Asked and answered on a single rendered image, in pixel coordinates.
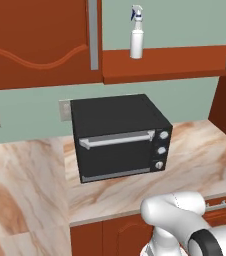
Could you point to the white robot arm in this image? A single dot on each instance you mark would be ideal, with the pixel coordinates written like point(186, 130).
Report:
point(181, 216)

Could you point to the white spray bottle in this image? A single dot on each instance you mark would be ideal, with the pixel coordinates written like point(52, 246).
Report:
point(136, 38)

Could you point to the black toaster oven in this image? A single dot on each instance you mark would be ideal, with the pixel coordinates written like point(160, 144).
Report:
point(118, 133)

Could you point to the white oven knob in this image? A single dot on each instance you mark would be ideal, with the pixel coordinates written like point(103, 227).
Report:
point(161, 150)
point(164, 135)
point(159, 164)

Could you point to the red-brown wooden shelf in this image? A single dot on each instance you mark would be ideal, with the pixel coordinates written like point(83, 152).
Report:
point(165, 63)

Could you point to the red-brown lower cupboard door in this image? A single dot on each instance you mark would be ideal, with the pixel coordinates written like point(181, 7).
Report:
point(126, 236)
point(86, 239)

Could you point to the red-brown cupboard door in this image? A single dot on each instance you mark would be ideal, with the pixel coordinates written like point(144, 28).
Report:
point(126, 236)
point(41, 40)
point(86, 239)

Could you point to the red-brown upper cupboard door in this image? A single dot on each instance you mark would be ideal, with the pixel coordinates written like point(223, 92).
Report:
point(41, 40)

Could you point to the red-brown drawer front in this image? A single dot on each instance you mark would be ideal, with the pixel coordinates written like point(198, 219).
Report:
point(223, 208)

